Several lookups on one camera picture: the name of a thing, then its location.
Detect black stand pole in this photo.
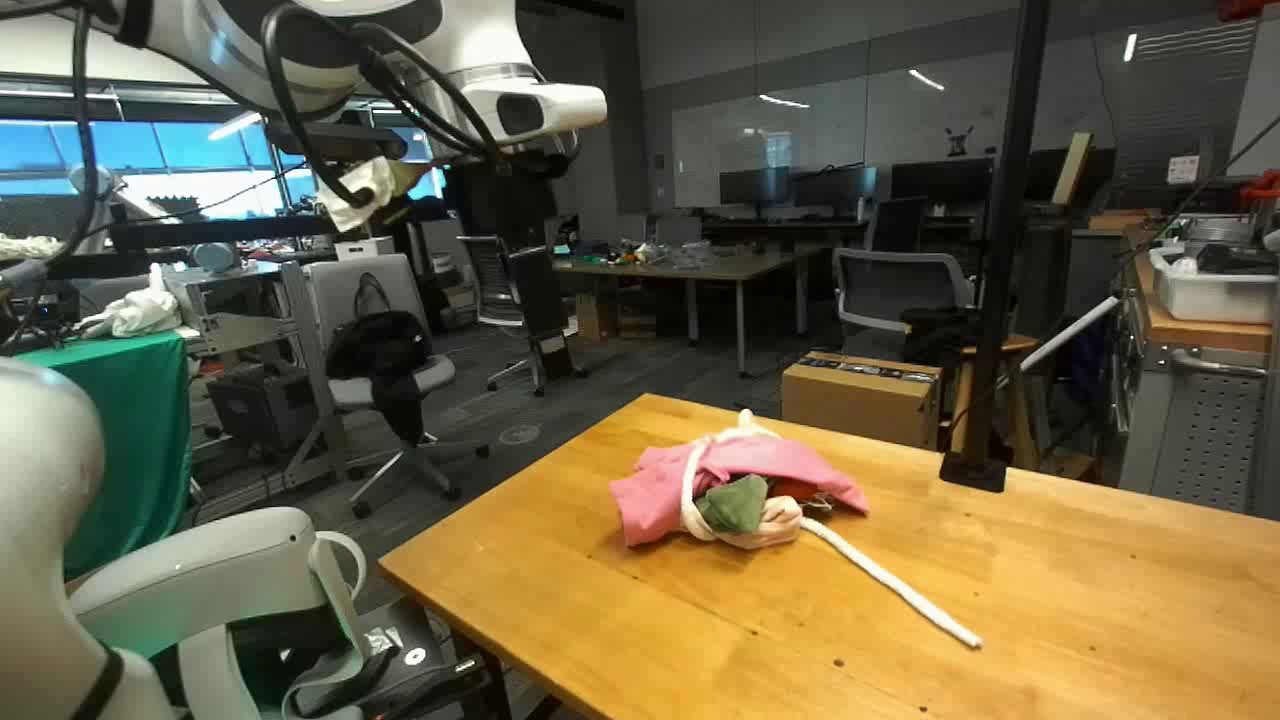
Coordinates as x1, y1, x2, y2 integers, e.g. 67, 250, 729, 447
938, 0, 1055, 498

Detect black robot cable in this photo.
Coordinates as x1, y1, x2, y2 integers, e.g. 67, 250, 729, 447
258, 0, 514, 212

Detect white plush toy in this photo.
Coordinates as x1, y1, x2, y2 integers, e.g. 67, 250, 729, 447
76, 263, 184, 340

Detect white bin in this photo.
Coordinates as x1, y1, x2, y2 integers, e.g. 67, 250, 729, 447
1154, 250, 1280, 329

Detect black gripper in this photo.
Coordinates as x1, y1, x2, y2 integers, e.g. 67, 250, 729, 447
466, 142, 582, 387

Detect mesh office chair white frame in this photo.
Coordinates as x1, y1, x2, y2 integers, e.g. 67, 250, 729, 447
834, 244, 982, 362

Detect white slanted pole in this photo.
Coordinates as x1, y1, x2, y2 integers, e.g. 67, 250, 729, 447
1017, 291, 1123, 378

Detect brown cardboard box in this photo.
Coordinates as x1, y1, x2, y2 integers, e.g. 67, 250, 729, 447
776, 347, 945, 452

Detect plush red radish green leaves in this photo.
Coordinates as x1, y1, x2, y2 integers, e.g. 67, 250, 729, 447
695, 472, 840, 539

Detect black jacket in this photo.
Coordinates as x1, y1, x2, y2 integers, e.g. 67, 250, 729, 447
326, 310, 436, 452

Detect green cloth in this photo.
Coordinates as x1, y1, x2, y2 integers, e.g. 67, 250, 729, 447
11, 331, 195, 579

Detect grey cabinet wooden top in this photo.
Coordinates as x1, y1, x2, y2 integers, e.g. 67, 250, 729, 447
1116, 253, 1280, 522

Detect small grey office chair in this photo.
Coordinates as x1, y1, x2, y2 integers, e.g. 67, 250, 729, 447
457, 231, 546, 397

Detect black bar-shaped device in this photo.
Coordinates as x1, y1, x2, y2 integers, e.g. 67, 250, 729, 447
264, 117, 413, 173

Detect leaning wooden board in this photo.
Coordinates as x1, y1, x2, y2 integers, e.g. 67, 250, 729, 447
1050, 127, 1097, 212

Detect pink t-shirt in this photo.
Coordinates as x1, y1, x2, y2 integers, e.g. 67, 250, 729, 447
608, 433, 872, 552

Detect dark computer monitor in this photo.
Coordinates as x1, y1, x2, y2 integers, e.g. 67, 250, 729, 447
717, 164, 803, 217
889, 157, 997, 212
797, 159, 883, 217

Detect white rope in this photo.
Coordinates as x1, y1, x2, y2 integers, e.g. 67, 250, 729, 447
675, 407, 988, 658

